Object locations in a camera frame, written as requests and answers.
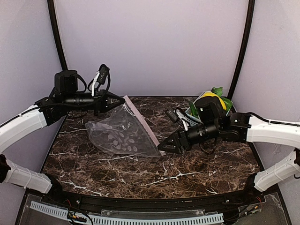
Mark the clear zip top bag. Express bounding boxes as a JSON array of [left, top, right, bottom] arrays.
[[85, 96, 165, 158]]

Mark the yellow toy banana bunch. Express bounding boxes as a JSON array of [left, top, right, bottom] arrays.
[[201, 91, 227, 111]]

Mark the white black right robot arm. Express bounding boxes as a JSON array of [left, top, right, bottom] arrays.
[[157, 95, 300, 195]]

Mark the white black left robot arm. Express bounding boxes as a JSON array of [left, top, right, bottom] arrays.
[[0, 64, 125, 194]]

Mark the blue plastic vegetable basket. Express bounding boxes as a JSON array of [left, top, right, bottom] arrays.
[[185, 91, 233, 124]]

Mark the green toy lettuce leaf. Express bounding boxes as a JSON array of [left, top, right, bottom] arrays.
[[211, 87, 223, 97]]

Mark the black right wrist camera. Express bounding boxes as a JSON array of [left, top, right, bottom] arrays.
[[165, 109, 179, 123]]

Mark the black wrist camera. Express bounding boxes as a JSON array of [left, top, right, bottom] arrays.
[[97, 64, 110, 85], [165, 109, 179, 123]]

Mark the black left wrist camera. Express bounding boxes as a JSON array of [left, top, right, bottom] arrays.
[[97, 64, 110, 85]]

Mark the grey slotted cable duct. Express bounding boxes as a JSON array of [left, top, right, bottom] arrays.
[[30, 200, 225, 225]]

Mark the black left frame post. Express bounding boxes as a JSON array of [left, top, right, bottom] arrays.
[[47, 0, 68, 70]]

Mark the black frame post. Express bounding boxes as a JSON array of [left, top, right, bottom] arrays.
[[227, 0, 255, 100], [47, 0, 68, 70]]

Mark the black right frame post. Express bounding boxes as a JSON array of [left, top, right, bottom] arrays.
[[227, 0, 255, 100]]

